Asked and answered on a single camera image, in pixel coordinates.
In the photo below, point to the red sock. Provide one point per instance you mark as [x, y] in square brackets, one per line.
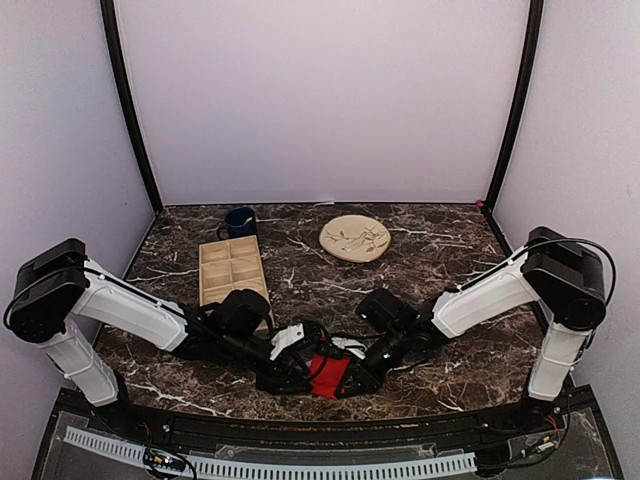
[330, 374]

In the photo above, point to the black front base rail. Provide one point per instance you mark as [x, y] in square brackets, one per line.
[187, 428]

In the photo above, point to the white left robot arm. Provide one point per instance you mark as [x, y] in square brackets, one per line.
[63, 283]

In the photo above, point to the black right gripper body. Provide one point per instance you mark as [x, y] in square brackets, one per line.
[375, 377]

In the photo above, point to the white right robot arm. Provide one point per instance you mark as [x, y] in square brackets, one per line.
[565, 274]

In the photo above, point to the round beige woven mat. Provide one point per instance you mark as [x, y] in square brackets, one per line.
[355, 238]

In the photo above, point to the dark blue mug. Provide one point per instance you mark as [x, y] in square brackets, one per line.
[238, 222]

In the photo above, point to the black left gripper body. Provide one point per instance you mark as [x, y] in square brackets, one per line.
[235, 346]

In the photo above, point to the black frame post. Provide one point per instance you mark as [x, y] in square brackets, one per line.
[525, 70]
[124, 92]

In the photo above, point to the black left frame post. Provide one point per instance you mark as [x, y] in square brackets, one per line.
[124, 92]

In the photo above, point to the wooden compartment tray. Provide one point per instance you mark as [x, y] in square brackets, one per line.
[224, 267]

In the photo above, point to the black right frame post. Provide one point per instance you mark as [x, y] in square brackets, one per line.
[525, 70]

